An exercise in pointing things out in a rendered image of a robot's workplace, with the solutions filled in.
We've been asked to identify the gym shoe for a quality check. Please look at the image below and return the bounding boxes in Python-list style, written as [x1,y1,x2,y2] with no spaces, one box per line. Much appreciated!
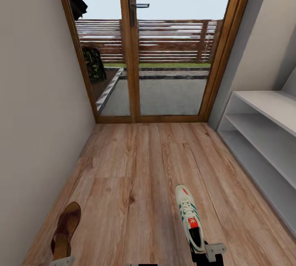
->
[175,184,205,253]

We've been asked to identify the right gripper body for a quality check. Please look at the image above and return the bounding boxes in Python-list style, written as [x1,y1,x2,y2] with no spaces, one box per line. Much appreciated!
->
[196,253,224,266]

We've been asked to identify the sandal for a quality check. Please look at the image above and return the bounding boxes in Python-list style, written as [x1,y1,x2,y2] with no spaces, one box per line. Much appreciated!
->
[51,202,81,261]

